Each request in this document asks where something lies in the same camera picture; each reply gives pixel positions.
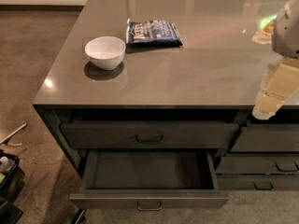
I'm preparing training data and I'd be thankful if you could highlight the black cart with items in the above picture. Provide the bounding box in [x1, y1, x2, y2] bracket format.
[0, 151, 24, 224]

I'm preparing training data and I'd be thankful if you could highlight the blue snack bag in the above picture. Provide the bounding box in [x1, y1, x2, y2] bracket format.
[126, 20, 183, 47]

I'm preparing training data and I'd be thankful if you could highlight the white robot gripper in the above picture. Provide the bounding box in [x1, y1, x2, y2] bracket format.
[252, 0, 299, 120]

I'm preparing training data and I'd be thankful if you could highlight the white ceramic bowl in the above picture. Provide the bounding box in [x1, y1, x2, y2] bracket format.
[84, 36, 126, 70]

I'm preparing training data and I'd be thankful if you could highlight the grey counter cabinet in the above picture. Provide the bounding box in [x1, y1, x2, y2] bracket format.
[32, 0, 299, 179]

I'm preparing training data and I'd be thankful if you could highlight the metal rod on floor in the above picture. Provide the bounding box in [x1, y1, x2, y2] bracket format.
[0, 122, 28, 146]

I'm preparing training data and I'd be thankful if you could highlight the drawer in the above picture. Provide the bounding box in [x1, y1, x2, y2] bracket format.
[70, 150, 228, 211]
[61, 121, 239, 148]
[231, 122, 299, 152]
[216, 156, 299, 175]
[217, 175, 299, 190]

